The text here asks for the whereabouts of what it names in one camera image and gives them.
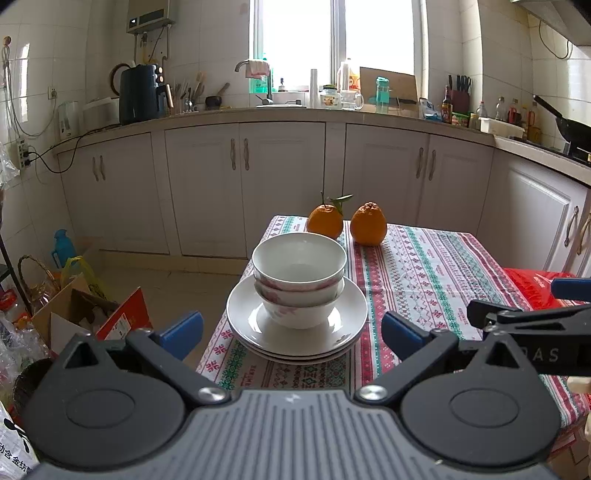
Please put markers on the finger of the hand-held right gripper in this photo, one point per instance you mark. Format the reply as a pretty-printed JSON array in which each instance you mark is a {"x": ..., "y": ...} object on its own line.
[
  {"x": 531, "y": 317},
  {"x": 572, "y": 289}
]

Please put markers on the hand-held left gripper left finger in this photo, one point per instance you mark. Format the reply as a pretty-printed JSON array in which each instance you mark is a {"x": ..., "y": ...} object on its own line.
[{"x": 182, "y": 331}]

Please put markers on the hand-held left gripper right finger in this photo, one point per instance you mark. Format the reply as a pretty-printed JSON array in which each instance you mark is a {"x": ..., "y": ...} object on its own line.
[{"x": 401, "y": 333}]

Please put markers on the white plate with fruit print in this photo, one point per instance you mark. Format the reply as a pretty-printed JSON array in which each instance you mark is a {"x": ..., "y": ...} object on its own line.
[
  {"x": 295, "y": 354},
  {"x": 351, "y": 314},
  {"x": 295, "y": 361}
]

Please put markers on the white bowl with pink flowers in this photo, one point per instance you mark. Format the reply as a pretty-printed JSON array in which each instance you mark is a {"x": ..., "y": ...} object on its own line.
[
  {"x": 300, "y": 297},
  {"x": 300, "y": 258},
  {"x": 300, "y": 318}
]

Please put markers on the red printed package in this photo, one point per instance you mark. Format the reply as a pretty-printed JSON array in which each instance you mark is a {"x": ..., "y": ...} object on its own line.
[{"x": 531, "y": 286}]

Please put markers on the cardboard box with red side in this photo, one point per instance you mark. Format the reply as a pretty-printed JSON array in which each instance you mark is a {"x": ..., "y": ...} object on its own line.
[{"x": 122, "y": 318}]

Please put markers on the patterned tablecloth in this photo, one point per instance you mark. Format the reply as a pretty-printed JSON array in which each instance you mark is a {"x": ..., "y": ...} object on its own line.
[{"x": 438, "y": 277}]

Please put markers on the yellow plastic bag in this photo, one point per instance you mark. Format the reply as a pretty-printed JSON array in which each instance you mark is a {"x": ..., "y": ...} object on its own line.
[{"x": 67, "y": 272}]

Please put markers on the gas stove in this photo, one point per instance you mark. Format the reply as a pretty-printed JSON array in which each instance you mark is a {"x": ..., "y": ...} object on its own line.
[{"x": 577, "y": 154}]

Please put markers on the orange with leafy stem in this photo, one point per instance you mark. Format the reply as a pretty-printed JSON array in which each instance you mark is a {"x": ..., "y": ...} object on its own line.
[{"x": 325, "y": 221}]

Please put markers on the wicker basket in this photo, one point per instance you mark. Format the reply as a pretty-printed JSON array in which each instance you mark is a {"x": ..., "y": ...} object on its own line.
[{"x": 44, "y": 300}]

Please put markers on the blue thermos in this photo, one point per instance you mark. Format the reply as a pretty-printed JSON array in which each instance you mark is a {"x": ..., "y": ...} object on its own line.
[{"x": 63, "y": 251}]

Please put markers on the black wok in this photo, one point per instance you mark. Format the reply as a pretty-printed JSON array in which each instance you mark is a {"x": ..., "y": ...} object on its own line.
[{"x": 575, "y": 129}]

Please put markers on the black bin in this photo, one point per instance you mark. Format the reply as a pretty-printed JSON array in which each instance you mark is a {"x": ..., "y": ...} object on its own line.
[{"x": 27, "y": 383}]

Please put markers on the clear plastic bags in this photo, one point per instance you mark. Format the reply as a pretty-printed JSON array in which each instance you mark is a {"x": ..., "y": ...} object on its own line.
[{"x": 18, "y": 337}]

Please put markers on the yellow oil bottle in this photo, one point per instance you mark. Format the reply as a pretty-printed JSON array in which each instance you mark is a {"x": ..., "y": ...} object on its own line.
[{"x": 533, "y": 124}]

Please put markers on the white plastic tray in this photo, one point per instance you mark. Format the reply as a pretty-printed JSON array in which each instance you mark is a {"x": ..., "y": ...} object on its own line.
[{"x": 501, "y": 127}]

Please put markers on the dark red bottle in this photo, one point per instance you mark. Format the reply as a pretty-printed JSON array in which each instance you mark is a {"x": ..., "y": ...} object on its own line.
[{"x": 513, "y": 113}]

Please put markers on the clear glass bottle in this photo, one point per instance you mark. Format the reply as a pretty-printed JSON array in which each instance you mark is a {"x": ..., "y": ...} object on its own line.
[
  {"x": 500, "y": 110},
  {"x": 481, "y": 111}
]

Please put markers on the white printed bag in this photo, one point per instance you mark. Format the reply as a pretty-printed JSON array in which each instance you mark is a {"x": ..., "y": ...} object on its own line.
[{"x": 14, "y": 443}]

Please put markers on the brown sauce bottle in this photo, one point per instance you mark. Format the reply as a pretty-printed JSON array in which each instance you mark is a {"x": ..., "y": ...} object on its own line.
[{"x": 446, "y": 110}]

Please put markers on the knife block with knives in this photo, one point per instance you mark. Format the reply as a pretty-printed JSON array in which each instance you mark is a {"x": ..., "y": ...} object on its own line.
[{"x": 459, "y": 99}]

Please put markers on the blue packet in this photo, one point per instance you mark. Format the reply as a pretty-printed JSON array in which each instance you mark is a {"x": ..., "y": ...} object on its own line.
[{"x": 429, "y": 113}]

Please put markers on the utensil holder with utensils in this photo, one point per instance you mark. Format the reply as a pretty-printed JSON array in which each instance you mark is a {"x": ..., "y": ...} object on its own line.
[{"x": 187, "y": 104}]

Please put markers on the small black mortar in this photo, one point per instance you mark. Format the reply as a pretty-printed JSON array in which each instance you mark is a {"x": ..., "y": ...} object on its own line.
[{"x": 212, "y": 102}]

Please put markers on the white box appliance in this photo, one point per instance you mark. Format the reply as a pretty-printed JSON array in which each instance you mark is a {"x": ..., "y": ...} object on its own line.
[{"x": 100, "y": 114}]

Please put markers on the glass mug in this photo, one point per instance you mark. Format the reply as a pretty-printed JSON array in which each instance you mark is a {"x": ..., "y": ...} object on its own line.
[{"x": 351, "y": 101}]

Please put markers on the white power strip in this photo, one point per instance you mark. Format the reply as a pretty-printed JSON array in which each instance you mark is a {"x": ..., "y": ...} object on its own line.
[{"x": 23, "y": 154}]

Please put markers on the white electric kettle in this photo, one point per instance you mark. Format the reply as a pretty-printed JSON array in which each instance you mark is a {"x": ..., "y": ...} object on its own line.
[{"x": 68, "y": 122}]

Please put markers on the dark blue air fryer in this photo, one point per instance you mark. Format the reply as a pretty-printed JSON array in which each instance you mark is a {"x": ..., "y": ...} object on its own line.
[{"x": 138, "y": 97}]

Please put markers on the teal water bottle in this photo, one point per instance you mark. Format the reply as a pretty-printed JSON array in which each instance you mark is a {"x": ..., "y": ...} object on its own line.
[{"x": 383, "y": 94}]

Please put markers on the brown cardboard sheet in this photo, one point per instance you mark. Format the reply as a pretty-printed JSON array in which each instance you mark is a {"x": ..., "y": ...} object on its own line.
[{"x": 401, "y": 85}]

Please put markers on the metal faucet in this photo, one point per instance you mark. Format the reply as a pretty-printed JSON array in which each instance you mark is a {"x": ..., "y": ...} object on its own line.
[{"x": 269, "y": 92}]

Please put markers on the orange label bottle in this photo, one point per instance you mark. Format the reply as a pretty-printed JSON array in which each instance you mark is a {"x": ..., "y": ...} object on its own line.
[{"x": 354, "y": 82}]

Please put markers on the green dish soap bottle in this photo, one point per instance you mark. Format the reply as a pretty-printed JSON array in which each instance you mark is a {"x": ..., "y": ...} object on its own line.
[{"x": 261, "y": 85}]

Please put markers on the white cup stack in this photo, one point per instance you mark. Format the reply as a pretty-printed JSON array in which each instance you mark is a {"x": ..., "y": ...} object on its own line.
[{"x": 315, "y": 90}]

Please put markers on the clear plastic bottle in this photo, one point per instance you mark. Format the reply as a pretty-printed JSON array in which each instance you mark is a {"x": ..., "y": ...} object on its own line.
[{"x": 344, "y": 76}]

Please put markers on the range hood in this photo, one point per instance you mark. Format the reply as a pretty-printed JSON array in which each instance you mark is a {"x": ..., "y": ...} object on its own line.
[{"x": 563, "y": 18}]

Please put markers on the pink cloth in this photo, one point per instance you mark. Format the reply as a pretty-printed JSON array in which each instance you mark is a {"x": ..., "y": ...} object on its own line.
[{"x": 256, "y": 69}]

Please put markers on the window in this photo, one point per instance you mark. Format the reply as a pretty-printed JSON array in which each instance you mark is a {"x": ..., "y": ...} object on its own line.
[{"x": 295, "y": 41}]

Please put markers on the water heater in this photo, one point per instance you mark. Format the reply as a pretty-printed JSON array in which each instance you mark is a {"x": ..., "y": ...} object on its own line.
[{"x": 150, "y": 14}]

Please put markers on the wall socket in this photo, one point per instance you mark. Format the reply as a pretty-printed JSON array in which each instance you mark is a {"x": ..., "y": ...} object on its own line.
[{"x": 52, "y": 93}]

